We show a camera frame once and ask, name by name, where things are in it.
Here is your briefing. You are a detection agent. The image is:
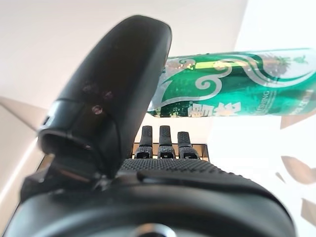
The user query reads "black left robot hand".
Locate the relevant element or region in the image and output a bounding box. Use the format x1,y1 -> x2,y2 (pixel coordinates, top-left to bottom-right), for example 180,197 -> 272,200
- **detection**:
4,14 -> 301,237

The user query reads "green beer can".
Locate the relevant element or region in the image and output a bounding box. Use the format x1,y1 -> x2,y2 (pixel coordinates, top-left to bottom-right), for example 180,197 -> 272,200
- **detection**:
145,48 -> 316,119

